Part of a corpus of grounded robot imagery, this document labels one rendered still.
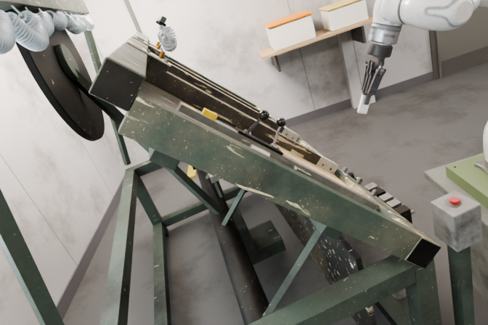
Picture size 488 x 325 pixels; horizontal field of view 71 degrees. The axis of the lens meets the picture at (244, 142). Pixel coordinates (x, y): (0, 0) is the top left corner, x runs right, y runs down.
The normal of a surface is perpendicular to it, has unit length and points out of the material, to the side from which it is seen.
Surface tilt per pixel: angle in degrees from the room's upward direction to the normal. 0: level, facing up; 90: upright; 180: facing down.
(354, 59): 90
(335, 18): 90
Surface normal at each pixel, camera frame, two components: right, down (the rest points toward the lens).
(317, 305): -0.31, -0.86
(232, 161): 0.25, 0.32
